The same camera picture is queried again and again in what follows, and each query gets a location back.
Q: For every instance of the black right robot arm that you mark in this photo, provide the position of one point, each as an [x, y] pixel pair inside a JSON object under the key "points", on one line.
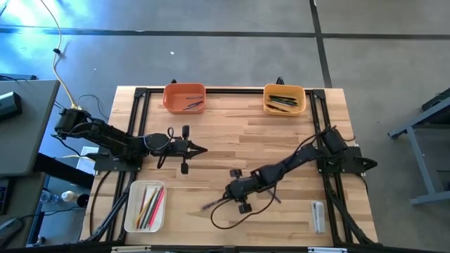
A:
{"points": [[299, 160]]}

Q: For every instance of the grey side table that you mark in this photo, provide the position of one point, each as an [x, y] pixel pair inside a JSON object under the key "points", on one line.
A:
{"points": [[24, 140]]}

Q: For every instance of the orange plastic bin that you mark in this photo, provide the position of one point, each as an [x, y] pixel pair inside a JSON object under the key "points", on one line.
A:
{"points": [[175, 103]]}

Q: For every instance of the pink pencil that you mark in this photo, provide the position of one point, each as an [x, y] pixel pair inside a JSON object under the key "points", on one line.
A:
{"points": [[157, 207]]}

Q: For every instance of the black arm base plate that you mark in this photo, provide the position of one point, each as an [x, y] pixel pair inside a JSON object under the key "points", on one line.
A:
{"points": [[112, 167], [355, 165]]}

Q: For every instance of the white bottle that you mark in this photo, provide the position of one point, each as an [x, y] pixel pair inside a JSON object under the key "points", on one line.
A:
{"points": [[68, 195]]}

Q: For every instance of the grey handheld device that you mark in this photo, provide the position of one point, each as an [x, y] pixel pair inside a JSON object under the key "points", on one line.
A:
{"points": [[8, 230]]}

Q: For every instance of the black support beam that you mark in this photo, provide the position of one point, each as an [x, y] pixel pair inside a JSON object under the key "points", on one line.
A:
{"points": [[63, 172]]}

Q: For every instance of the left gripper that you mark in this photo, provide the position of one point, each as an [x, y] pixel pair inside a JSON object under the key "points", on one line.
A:
{"points": [[181, 149]]}

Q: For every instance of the black aluminium table frame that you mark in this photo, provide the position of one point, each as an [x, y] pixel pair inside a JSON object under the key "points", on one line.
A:
{"points": [[246, 91]]}

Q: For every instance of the lilac pen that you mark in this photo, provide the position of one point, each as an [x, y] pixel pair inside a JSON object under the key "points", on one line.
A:
{"points": [[284, 104]]}

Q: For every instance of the yellow pencil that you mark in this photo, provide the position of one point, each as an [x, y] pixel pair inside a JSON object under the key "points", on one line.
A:
{"points": [[146, 209]]}

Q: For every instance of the white paper sheet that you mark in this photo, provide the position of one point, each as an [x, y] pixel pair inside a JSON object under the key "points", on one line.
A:
{"points": [[86, 167]]}

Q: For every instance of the black round cap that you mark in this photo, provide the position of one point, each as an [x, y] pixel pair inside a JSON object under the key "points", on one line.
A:
{"points": [[83, 200]]}

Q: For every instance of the black pen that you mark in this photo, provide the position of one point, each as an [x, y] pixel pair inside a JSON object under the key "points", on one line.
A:
{"points": [[292, 104], [211, 205], [284, 97], [277, 108]]}

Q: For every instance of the dark blue crayon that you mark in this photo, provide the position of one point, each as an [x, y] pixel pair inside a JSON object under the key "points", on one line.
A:
{"points": [[277, 199]]}

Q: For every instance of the white stapler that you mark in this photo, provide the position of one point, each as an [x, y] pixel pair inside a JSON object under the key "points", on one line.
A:
{"points": [[318, 216]]}

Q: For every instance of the purple crayon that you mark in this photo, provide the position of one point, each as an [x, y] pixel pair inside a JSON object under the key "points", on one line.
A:
{"points": [[196, 103]]}

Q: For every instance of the black keyboard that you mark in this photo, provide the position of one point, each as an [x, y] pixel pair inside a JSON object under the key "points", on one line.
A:
{"points": [[3, 195]]}

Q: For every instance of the yellow plastic bin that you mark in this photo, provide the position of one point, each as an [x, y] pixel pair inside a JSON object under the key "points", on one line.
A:
{"points": [[299, 110]]}

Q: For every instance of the green pen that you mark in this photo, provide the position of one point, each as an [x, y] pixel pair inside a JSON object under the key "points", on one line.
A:
{"points": [[279, 100]]}

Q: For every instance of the white plastic bin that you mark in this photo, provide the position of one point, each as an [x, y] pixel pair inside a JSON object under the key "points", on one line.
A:
{"points": [[135, 191]]}

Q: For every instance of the clear water bottle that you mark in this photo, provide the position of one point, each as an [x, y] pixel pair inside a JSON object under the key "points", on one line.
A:
{"points": [[49, 197]]}

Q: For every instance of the blue-grey table frame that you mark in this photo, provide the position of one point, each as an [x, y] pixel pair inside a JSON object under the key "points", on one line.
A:
{"points": [[420, 158]]}

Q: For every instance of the green pencil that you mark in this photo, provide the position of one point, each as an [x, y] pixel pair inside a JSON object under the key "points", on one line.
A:
{"points": [[152, 208]]}

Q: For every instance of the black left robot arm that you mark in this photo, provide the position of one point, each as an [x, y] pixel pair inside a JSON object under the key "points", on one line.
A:
{"points": [[112, 138]]}

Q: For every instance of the black box device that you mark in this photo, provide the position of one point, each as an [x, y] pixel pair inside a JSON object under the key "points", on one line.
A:
{"points": [[8, 105]]}

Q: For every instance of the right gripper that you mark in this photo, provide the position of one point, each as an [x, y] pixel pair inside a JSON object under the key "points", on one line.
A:
{"points": [[242, 188]]}

